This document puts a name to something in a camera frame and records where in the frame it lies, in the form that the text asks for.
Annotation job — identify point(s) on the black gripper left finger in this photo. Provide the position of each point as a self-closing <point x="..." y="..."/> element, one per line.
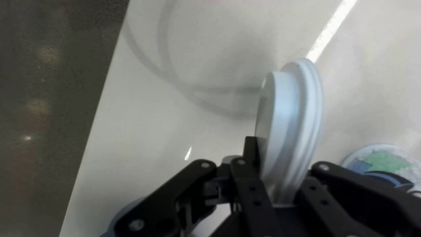
<point x="205" y="202"/>

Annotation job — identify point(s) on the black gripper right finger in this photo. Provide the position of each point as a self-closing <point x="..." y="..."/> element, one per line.
<point x="355" y="206"/>

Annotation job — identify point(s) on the white plastic cup lid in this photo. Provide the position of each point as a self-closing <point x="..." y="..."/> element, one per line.
<point x="289" y="119"/>

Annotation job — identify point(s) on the patterned paper cup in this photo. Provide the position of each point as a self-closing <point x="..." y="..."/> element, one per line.
<point x="381" y="160"/>

